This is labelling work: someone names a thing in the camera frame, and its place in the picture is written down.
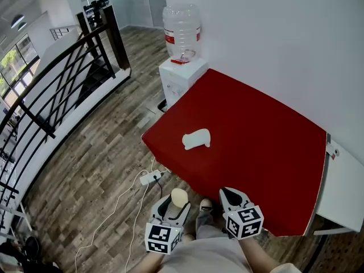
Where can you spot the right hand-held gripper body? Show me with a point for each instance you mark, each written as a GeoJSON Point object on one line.
{"type": "Point", "coordinates": [244, 222]}

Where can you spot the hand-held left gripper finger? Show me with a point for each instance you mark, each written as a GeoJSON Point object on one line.
{"type": "Point", "coordinates": [159, 209]}
{"type": "Point", "coordinates": [183, 213]}

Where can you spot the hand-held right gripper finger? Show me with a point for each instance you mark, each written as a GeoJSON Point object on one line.
{"type": "Point", "coordinates": [226, 202]}
{"type": "Point", "coordinates": [241, 199]}

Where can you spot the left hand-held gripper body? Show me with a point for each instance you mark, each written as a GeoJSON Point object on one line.
{"type": "Point", "coordinates": [162, 237]}

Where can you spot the beige round object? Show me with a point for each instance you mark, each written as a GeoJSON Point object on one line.
{"type": "Point", "coordinates": [179, 197]}

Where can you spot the small white plastic piece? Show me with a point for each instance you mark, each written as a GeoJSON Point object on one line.
{"type": "Point", "coordinates": [196, 139]}

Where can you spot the person's left forearm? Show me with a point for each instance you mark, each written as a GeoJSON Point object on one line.
{"type": "Point", "coordinates": [148, 264]}

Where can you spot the person's right forearm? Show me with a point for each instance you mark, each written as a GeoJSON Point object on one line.
{"type": "Point", "coordinates": [256, 254]}

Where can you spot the person's white shoe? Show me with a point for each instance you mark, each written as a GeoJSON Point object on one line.
{"type": "Point", "coordinates": [206, 205]}

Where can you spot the person's grey trousers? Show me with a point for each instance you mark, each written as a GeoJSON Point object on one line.
{"type": "Point", "coordinates": [204, 223]}

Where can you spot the white power strip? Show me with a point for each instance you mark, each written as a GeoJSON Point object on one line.
{"type": "Point", "coordinates": [148, 178]}

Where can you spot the person's white shirt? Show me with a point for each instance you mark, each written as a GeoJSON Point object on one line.
{"type": "Point", "coordinates": [210, 256]}

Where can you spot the white cabinet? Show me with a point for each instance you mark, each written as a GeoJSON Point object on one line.
{"type": "Point", "coordinates": [341, 186]}

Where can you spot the small white device red tag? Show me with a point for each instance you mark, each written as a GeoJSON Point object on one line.
{"type": "Point", "coordinates": [332, 152]}

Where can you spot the floor socket box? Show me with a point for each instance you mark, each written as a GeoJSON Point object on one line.
{"type": "Point", "coordinates": [162, 106]}

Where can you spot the white water dispenser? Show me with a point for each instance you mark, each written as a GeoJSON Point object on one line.
{"type": "Point", "coordinates": [176, 78]}

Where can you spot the black floor equipment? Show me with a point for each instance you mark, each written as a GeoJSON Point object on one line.
{"type": "Point", "coordinates": [28, 254]}

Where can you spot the black metal railing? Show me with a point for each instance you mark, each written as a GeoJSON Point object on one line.
{"type": "Point", "coordinates": [37, 120]}

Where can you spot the clear water bottle red label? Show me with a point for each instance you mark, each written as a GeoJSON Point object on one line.
{"type": "Point", "coordinates": [182, 30]}

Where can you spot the large window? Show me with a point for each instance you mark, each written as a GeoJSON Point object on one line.
{"type": "Point", "coordinates": [14, 64]}

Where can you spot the dark office workstations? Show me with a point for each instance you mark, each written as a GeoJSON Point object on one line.
{"type": "Point", "coordinates": [96, 7]}

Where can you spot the dome ceiling lamp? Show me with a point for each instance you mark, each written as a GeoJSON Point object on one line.
{"type": "Point", "coordinates": [22, 26]}
{"type": "Point", "coordinates": [17, 20]}

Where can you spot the dark wooden post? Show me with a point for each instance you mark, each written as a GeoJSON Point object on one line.
{"type": "Point", "coordinates": [115, 38]}
{"type": "Point", "coordinates": [85, 33]}

